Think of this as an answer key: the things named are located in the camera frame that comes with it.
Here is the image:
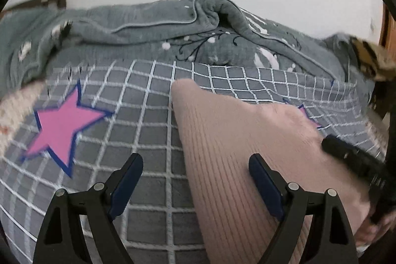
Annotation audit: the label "person's right hand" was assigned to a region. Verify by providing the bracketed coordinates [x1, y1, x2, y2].
[355, 216, 387, 250]

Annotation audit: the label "leopard print cloth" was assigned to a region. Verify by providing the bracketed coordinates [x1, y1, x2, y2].
[349, 37, 396, 82]

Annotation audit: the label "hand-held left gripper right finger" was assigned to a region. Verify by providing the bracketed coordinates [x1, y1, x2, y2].
[248, 153, 360, 264]

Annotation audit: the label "grey-green embroidered quilt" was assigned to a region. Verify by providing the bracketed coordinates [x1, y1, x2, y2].
[0, 0, 376, 94]

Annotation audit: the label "floral speckled bedsheet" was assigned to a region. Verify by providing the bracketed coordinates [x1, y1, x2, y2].
[0, 81, 47, 156]

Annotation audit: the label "wooden door frame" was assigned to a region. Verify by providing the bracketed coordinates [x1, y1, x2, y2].
[382, 2, 396, 49]

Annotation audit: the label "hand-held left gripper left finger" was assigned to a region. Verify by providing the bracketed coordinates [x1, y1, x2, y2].
[32, 153, 144, 264]

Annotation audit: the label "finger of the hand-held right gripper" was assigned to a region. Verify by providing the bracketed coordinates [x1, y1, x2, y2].
[321, 134, 387, 187]

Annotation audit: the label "dark wooden headboard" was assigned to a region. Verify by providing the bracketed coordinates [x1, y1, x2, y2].
[0, 0, 67, 19]

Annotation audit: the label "pink ribbed knit sweater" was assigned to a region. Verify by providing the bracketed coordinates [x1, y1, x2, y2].
[171, 79, 372, 264]

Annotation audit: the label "grey checked blanket pink stars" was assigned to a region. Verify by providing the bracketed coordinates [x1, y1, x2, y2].
[0, 59, 387, 264]

